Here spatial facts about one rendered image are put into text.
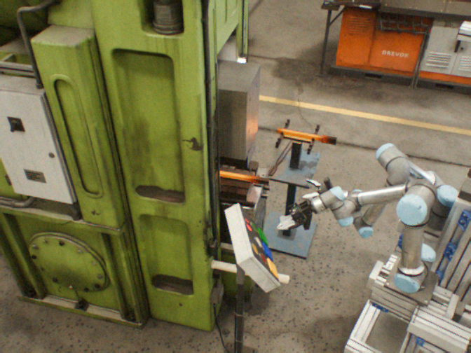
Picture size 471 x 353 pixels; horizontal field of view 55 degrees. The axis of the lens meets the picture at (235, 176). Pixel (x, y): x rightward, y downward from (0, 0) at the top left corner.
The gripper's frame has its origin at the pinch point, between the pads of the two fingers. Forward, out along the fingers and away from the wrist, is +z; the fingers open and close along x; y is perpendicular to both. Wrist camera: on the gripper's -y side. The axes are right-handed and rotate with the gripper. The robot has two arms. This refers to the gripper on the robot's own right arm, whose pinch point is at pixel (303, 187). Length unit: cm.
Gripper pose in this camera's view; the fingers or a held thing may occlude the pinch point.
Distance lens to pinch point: 262.2
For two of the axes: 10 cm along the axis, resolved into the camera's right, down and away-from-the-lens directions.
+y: 0.0, 7.7, 6.4
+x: 2.5, -6.2, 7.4
